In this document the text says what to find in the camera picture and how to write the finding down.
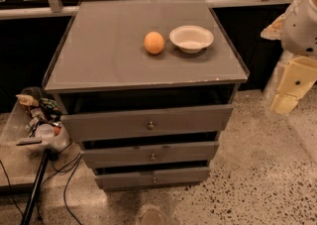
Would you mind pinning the round floor drain cover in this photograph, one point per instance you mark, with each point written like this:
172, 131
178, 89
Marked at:
151, 216

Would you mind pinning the grey bottom drawer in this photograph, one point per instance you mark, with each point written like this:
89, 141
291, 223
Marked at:
152, 178

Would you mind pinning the white bowl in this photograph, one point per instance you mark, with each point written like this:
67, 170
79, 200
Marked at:
191, 39

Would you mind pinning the black stand pole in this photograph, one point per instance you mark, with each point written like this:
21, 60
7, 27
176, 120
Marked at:
28, 212

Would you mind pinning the grey top drawer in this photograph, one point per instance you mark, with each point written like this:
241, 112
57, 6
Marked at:
145, 123

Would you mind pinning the crumpled snack bag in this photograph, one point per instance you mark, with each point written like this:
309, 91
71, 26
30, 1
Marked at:
50, 106

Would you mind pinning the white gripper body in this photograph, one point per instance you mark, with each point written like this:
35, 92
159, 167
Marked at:
301, 27

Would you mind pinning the white cup in bin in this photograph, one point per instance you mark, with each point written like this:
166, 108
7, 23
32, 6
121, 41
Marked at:
44, 131

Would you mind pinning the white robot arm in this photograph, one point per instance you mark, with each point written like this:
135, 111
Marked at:
296, 29

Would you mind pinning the grey drawer cabinet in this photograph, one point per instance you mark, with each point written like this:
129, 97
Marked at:
102, 66

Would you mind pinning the grey drawer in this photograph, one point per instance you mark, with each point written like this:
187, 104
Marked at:
150, 155
145, 123
152, 178

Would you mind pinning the white diagonal post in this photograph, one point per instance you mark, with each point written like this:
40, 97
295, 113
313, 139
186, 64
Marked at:
272, 84

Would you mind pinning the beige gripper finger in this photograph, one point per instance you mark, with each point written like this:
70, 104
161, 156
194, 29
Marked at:
283, 104

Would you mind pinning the orange fruit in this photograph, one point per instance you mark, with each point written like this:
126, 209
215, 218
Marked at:
154, 43

